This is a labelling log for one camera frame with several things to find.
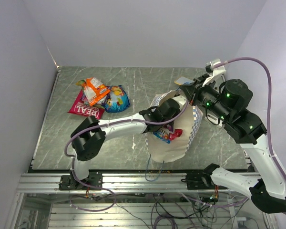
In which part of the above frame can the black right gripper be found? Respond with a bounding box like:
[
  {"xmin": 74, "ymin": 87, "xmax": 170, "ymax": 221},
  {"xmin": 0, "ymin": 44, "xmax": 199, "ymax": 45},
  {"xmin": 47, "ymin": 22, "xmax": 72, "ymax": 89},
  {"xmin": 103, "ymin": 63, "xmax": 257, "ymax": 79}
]
[{"xmin": 180, "ymin": 73, "xmax": 231, "ymax": 122}]

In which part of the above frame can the blue checkered paper bag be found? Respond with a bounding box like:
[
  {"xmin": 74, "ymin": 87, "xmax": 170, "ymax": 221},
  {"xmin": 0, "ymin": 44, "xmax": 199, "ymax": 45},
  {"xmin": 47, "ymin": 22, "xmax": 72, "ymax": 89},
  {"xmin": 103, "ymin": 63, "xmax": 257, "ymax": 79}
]
[{"xmin": 144, "ymin": 88, "xmax": 204, "ymax": 182}]

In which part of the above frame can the blue candy snack bag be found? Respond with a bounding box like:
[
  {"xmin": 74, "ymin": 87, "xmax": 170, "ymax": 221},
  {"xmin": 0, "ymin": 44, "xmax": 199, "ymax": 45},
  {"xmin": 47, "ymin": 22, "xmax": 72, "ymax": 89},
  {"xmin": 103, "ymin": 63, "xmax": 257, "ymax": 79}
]
[{"xmin": 102, "ymin": 85, "xmax": 130, "ymax": 113}]

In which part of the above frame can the purple candy snack bag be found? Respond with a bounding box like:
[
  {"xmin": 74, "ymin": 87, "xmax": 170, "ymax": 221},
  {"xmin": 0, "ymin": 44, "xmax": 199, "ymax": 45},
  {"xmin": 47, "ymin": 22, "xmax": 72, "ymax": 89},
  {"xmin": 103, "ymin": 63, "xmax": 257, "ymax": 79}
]
[{"xmin": 81, "ymin": 93, "xmax": 107, "ymax": 105}]

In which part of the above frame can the orange snack bag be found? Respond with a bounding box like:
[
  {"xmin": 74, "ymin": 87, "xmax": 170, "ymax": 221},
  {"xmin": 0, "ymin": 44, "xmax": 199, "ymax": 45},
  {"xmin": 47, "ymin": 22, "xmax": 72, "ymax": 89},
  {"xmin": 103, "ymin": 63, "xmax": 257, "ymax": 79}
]
[{"xmin": 76, "ymin": 77, "xmax": 110, "ymax": 106}]

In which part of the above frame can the red REAL chips bag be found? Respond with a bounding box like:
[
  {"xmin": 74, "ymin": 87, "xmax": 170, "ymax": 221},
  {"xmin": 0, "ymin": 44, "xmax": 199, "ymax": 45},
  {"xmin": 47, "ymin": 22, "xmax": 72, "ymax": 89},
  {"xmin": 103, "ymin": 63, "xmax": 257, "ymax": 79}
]
[{"xmin": 68, "ymin": 90, "xmax": 105, "ymax": 119}]

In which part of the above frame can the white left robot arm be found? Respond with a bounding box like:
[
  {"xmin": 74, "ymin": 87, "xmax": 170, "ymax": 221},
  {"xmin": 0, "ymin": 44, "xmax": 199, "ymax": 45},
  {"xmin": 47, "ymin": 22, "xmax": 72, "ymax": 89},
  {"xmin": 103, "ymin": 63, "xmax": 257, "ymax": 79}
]
[{"xmin": 65, "ymin": 95, "xmax": 187, "ymax": 189}]

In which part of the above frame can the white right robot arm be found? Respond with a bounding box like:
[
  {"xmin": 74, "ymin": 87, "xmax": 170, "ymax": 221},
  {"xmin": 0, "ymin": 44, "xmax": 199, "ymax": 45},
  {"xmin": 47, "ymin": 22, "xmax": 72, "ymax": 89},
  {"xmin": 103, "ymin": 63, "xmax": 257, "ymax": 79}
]
[{"xmin": 180, "ymin": 80, "xmax": 286, "ymax": 214}]

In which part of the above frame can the pink small candy packet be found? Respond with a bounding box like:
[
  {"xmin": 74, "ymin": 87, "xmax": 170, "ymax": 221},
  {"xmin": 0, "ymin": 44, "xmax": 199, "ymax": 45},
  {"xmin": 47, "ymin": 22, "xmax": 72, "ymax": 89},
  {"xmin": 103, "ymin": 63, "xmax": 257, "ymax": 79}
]
[{"xmin": 169, "ymin": 129, "xmax": 183, "ymax": 141}]

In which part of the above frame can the blue M&M candy packet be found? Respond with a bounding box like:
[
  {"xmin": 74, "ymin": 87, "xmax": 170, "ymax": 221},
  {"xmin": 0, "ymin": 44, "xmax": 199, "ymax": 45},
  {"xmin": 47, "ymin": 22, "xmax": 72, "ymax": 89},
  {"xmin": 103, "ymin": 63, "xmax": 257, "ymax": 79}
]
[{"xmin": 153, "ymin": 128, "xmax": 173, "ymax": 144}]

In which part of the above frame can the white small box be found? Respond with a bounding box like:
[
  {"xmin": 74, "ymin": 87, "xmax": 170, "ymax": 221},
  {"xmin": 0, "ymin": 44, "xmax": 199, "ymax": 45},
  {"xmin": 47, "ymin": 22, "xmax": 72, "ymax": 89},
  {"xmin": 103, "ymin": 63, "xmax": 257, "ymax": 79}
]
[{"xmin": 204, "ymin": 114, "xmax": 223, "ymax": 128}]

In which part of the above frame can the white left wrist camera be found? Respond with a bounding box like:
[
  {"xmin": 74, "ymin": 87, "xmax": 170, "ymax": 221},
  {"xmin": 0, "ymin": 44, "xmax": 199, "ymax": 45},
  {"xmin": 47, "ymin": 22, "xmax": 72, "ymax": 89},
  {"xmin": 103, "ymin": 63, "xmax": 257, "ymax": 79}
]
[{"xmin": 173, "ymin": 95, "xmax": 188, "ymax": 111}]

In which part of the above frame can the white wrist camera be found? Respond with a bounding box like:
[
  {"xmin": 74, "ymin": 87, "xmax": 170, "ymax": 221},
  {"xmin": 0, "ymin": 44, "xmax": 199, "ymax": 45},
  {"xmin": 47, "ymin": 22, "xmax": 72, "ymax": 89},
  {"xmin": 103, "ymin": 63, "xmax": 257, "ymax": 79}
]
[
  {"xmin": 173, "ymin": 95, "xmax": 188, "ymax": 111},
  {"xmin": 203, "ymin": 59, "xmax": 226, "ymax": 87}
]

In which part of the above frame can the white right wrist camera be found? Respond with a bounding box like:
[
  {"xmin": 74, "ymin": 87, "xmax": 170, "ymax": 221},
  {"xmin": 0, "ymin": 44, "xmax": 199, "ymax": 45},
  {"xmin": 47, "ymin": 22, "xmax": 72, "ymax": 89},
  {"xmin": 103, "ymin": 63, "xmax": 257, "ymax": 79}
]
[{"xmin": 203, "ymin": 59, "xmax": 226, "ymax": 87}]

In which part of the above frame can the aluminium frame rail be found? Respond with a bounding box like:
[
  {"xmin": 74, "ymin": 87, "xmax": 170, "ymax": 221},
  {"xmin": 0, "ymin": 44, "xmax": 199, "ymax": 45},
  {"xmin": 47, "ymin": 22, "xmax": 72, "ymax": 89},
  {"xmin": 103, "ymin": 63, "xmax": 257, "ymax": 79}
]
[{"xmin": 16, "ymin": 173, "xmax": 267, "ymax": 194}]

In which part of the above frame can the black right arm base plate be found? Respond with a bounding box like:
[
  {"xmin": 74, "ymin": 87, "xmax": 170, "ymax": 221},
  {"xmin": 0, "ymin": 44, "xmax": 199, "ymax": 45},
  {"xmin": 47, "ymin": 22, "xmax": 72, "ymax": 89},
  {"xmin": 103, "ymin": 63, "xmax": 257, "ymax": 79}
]
[{"xmin": 181, "ymin": 170, "xmax": 215, "ymax": 190}]

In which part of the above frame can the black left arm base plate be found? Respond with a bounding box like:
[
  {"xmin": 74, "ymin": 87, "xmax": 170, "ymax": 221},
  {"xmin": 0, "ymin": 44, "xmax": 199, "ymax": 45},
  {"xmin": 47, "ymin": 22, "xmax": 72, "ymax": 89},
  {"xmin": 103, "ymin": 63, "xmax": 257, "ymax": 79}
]
[{"xmin": 59, "ymin": 172, "xmax": 102, "ymax": 191}]

